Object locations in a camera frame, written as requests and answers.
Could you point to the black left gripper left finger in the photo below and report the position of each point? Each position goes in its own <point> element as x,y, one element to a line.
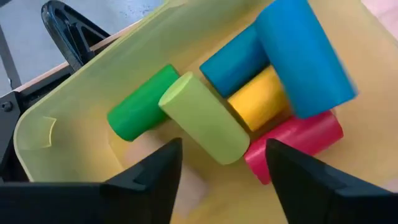
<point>130,199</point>

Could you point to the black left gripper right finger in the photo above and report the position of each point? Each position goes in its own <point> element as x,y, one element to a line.
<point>311,193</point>

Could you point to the small red wooden block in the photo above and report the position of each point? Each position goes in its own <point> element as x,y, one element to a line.
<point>298,137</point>

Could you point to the short green wooden block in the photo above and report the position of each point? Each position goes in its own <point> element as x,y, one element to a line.
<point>140,104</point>

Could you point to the natural wood cylinder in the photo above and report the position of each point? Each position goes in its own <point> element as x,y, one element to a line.
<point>205,121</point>

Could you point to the yellow wooden cylinder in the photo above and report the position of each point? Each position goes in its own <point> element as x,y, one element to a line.
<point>258,98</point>

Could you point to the blue wooden cylinder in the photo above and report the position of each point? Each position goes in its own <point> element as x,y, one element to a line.
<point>233,62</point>
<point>301,56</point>

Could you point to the yellow translucent plastic bin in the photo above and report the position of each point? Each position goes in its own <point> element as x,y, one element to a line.
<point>93,77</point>

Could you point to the black table clamp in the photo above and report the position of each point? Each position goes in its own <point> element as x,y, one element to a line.
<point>71,34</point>

